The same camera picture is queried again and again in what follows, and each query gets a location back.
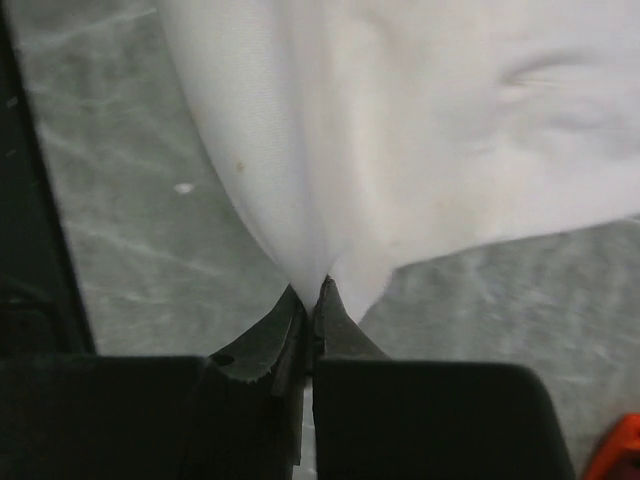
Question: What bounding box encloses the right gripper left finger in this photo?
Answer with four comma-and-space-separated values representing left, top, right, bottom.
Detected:
210, 287, 306, 465

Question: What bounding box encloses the cream white t-shirt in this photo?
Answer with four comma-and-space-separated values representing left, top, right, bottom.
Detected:
158, 1, 639, 319

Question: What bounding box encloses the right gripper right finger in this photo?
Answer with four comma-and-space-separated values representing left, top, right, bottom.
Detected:
312, 276, 390, 360

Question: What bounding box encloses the folded orange t-shirt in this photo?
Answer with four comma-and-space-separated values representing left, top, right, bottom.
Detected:
582, 413, 640, 480

